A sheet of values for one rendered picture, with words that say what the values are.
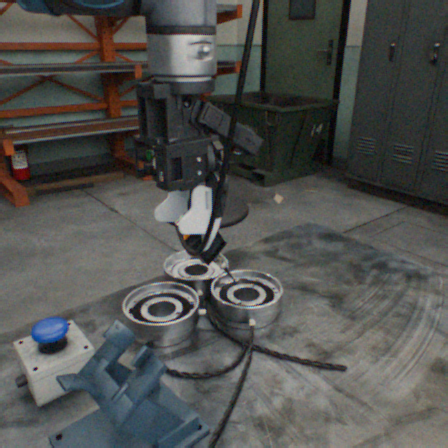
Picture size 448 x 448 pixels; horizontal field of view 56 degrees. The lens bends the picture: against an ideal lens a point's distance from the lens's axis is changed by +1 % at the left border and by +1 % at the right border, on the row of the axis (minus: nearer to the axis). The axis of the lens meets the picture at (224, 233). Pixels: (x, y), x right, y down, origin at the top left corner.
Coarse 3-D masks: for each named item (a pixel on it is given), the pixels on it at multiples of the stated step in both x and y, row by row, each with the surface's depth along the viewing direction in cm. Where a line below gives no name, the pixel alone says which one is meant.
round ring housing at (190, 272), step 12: (180, 252) 72; (168, 264) 70; (192, 264) 70; (204, 264) 70; (228, 264) 68; (168, 276) 66; (180, 276) 68; (192, 276) 67; (204, 276) 67; (216, 276) 65; (192, 288) 64; (204, 288) 64
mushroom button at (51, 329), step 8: (40, 320) 49; (48, 320) 49; (56, 320) 49; (64, 320) 49; (32, 328) 48; (40, 328) 48; (48, 328) 47; (56, 328) 48; (64, 328) 48; (32, 336) 47; (40, 336) 47; (48, 336) 47; (56, 336) 47; (48, 344) 49
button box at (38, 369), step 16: (64, 336) 50; (80, 336) 51; (16, 352) 50; (32, 352) 48; (48, 352) 48; (64, 352) 48; (80, 352) 48; (32, 368) 46; (48, 368) 46; (64, 368) 47; (80, 368) 49; (16, 384) 48; (32, 384) 46; (48, 384) 47; (48, 400) 47
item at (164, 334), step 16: (144, 288) 62; (160, 288) 63; (176, 288) 63; (128, 304) 59; (144, 304) 60; (160, 304) 61; (176, 304) 60; (128, 320) 55; (160, 320) 56; (176, 320) 54; (192, 320) 56; (144, 336) 55; (160, 336) 54; (176, 336) 55
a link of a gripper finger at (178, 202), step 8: (176, 192) 54; (184, 192) 55; (168, 200) 54; (176, 200) 55; (184, 200) 56; (160, 208) 54; (168, 208) 55; (176, 208) 55; (184, 208) 56; (160, 216) 54; (168, 216) 55; (176, 216) 56
